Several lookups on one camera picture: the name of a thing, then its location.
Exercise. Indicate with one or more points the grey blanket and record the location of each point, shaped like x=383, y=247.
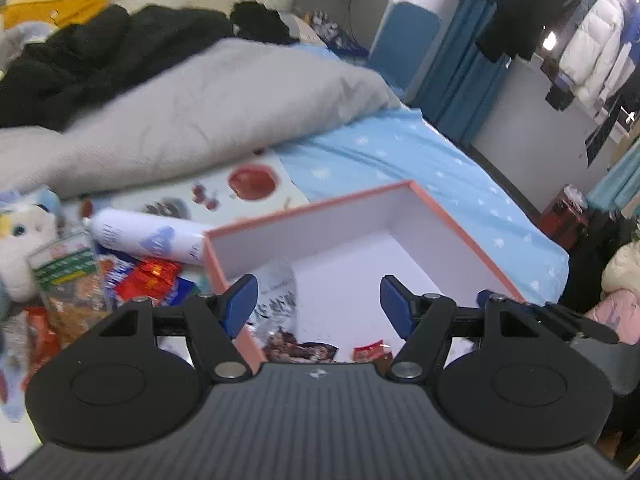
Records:
x=200, y=110

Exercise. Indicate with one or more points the dark snack packet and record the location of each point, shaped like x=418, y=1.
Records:
x=300, y=352

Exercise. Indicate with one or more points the cream clothing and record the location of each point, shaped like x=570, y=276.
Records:
x=622, y=265

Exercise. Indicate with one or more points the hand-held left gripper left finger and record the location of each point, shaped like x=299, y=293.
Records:
x=240, y=305

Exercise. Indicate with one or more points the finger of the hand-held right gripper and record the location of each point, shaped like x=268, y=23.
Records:
x=575, y=321

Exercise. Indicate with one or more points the white printed snack packet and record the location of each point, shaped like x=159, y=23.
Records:
x=277, y=300

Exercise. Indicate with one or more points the black hanging coat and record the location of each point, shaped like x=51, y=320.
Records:
x=530, y=5

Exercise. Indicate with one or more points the orange snack packet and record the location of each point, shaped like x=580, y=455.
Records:
x=42, y=340

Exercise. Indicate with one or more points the blue curtain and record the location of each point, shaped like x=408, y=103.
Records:
x=460, y=70

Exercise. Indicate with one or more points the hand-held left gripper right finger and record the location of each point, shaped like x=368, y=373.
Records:
x=395, y=305

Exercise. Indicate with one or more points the small red snack packet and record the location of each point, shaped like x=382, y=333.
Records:
x=370, y=354

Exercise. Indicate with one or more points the small black garment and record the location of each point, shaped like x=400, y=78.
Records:
x=262, y=22

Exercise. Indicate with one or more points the white spray bottle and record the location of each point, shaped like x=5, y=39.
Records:
x=140, y=235

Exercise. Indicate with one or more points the teal cloth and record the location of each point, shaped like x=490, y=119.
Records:
x=617, y=180

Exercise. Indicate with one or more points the red container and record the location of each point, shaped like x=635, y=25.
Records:
x=565, y=217

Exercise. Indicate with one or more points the green label snack packet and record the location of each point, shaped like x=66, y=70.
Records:
x=65, y=280

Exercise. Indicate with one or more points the yellow pillow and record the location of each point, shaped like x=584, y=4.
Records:
x=65, y=5

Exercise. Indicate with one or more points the shiny red candy packet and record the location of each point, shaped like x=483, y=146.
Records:
x=150, y=275

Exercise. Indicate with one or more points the light blue bedsheet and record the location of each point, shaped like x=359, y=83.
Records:
x=425, y=170

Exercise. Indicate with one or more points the white blue plush toy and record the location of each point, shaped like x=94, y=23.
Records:
x=20, y=260

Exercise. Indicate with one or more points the pink clothing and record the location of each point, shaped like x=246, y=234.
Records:
x=617, y=312

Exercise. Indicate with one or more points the white puffer jacket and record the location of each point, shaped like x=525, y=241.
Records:
x=595, y=45

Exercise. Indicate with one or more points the patterned cloth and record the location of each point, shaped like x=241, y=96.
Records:
x=335, y=32

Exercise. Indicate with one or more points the orange cardboard box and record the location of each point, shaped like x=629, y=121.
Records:
x=350, y=240

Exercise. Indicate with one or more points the blue padded panel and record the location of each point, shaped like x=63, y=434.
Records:
x=402, y=42

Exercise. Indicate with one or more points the large black clothing pile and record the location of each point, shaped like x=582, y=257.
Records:
x=100, y=45

